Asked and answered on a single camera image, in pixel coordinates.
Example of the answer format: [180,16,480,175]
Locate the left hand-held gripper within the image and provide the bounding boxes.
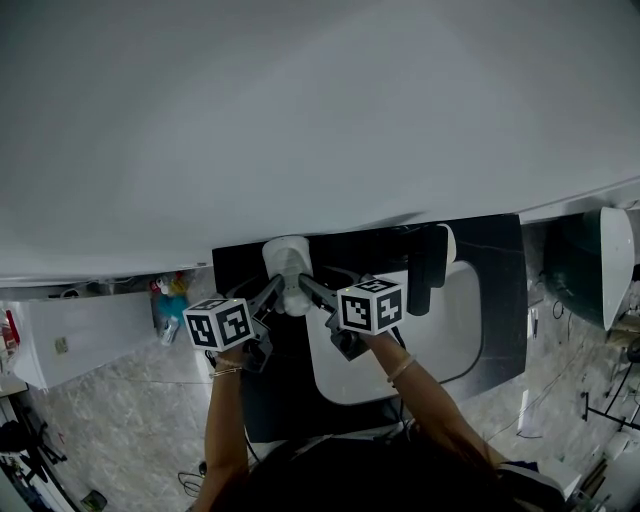
[181,276,288,374]

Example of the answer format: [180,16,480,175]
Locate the clear water jug red label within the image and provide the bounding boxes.
[0,306,22,377]

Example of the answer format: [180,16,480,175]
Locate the person's right forearm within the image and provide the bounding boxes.
[356,329,502,474]

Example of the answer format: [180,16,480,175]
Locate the person's black top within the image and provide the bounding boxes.
[243,433,507,512]

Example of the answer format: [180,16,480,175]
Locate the thin pale bracelet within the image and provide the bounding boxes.
[386,352,418,385]

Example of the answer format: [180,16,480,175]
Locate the black metal stand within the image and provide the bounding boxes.
[579,391,640,432]

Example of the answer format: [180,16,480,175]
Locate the person's left forearm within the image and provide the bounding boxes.
[199,348,252,512]

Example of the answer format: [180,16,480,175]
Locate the white water dispenser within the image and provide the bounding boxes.
[11,291,167,392]

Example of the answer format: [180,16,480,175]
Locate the white sink basin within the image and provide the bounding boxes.
[304,259,485,407]

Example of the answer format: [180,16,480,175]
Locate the white curved plastic piece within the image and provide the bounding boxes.
[436,224,458,265]

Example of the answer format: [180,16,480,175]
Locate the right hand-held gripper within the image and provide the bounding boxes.
[297,267,406,362]

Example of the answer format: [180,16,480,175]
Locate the black tripod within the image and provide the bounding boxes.
[0,418,70,487]

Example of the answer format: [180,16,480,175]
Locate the long black floor cable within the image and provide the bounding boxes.
[176,461,210,497]

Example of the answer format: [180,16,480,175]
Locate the dark green white-rimmed tub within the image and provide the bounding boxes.
[541,205,637,332]

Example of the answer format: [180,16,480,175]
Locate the blue cleaning bottle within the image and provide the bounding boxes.
[154,293,189,327]

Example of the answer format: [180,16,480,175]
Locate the black faucet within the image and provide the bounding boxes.
[406,223,449,317]

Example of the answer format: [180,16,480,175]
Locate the gold beaded bracelet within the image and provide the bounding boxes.
[208,355,245,380]

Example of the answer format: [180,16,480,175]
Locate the black vanity countertop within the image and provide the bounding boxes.
[211,213,531,444]

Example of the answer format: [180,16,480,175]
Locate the clear plastic bottle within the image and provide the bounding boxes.
[158,315,182,348]

